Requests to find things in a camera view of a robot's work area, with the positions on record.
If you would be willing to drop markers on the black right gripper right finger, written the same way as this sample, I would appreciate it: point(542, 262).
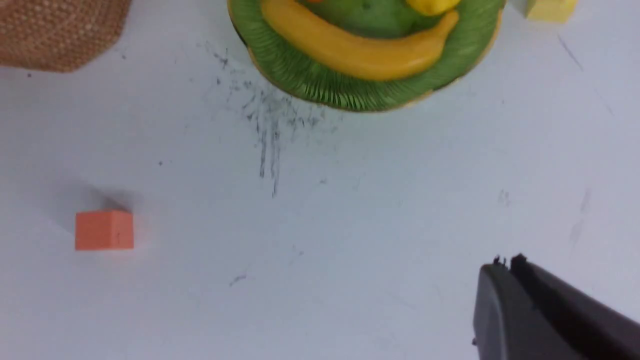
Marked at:
point(592, 329)

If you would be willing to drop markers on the yellow foam cube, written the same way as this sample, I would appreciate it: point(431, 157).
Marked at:
point(552, 11)

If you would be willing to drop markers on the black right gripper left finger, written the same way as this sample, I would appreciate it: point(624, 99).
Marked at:
point(506, 323)

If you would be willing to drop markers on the woven rattan basket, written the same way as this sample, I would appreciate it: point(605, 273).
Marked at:
point(58, 36)

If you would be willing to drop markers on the orange foam cube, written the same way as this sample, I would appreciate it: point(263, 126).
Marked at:
point(100, 230)

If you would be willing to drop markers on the yellow plastic lemon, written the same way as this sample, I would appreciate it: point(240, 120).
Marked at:
point(432, 8)

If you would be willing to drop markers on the yellow plastic banana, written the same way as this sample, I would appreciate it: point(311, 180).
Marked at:
point(372, 59)

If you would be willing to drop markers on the green leaf-shaped glass plate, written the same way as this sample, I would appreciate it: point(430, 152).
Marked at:
point(299, 75)

